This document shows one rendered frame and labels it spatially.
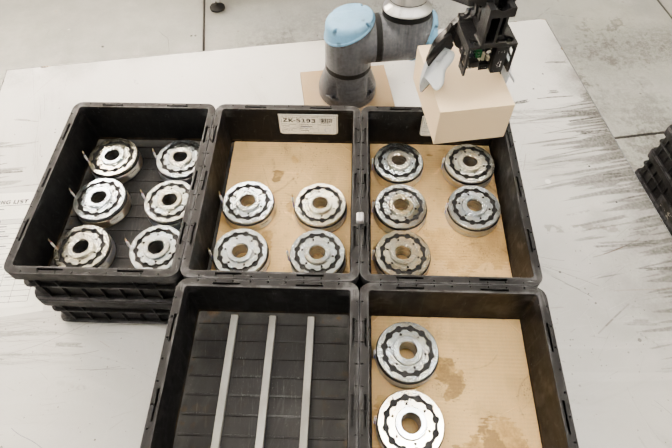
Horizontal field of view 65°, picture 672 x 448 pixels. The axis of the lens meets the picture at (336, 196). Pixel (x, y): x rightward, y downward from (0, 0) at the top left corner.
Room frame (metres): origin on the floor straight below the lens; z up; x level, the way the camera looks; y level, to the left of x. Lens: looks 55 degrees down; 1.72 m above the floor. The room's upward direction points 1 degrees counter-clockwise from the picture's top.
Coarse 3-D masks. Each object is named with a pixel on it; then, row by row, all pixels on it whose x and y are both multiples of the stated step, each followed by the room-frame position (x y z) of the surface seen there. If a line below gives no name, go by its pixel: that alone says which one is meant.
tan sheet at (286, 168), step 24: (240, 144) 0.77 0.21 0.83; (264, 144) 0.76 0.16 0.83; (288, 144) 0.76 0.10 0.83; (312, 144) 0.76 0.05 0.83; (336, 144) 0.76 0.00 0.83; (240, 168) 0.70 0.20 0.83; (264, 168) 0.70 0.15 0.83; (288, 168) 0.70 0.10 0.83; (312, 168) 0.69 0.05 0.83; (336, 168) 0.69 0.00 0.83; (288, 192) 0.63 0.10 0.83; (288, 216) 0.57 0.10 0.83; (216, 240) 0.52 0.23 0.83; (288, 240) 0.52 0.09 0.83; (288, 264) 0.47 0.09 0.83
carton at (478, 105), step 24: (456, 48) 0.72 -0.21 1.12; (456, 72) 0.66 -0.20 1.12; (480, 72) 0.66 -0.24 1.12; (432, 96) 0.62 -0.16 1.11; (456, 96) 0.61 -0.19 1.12; (480, 96) 0.61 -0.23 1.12; (504, 96) 0.60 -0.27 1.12; (432, 120) 0.60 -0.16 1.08; (456, 120) 0.58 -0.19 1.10; (480, 120) 0.58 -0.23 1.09; (504, 120) 0.59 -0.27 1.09
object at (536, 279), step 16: (368, 112) 0.76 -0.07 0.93; (384, 112) 0.76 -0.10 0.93; (400, 112) 0.76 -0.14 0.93; (416, 112) 0.76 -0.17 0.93; (512, 144) 0.67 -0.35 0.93; (512, 160) 0.63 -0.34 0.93; (512, 176) 0.59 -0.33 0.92; (368, 208) 0.52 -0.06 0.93; (368, 224) 0.49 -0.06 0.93; (528, 224) 0.48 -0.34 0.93; (368, 240) 0.46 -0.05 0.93; (528, 240) 0.45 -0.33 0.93; (368, 256) 0.43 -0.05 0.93; (528, 256) 0.42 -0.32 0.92; (368, 272) 0.40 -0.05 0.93
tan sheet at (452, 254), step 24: (384, 144) 0.76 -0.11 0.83; (408, 144) 0.76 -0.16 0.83; (432, 168) 0.69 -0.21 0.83; (432, 192) 0.63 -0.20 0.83; (432, 216) 0.57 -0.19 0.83; (432, 240) 0.51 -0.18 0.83; (456, 240) 0.51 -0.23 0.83; (480, 240) 0.51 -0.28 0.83; (504, 240) 0.51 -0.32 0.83; (432, 264) 0.46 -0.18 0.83; (456, 264) 0.46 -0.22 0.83; (480, 264) 0.46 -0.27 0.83; (504, 264) 0.46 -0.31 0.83
